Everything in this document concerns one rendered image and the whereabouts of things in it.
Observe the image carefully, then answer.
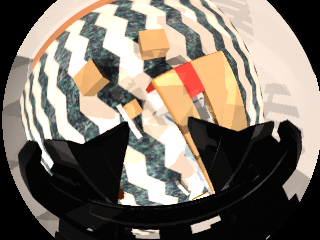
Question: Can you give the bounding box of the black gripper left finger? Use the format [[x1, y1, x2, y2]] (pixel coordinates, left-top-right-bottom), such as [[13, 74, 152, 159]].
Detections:
[[43, 121, 129, 204]]

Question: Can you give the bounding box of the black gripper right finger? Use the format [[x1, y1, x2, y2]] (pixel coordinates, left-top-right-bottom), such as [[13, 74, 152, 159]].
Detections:
[[187, 116, 275, 193]]

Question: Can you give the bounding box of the small brown block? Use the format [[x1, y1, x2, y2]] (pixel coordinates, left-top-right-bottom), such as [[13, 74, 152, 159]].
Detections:
[[124, 99, 144, 119]]

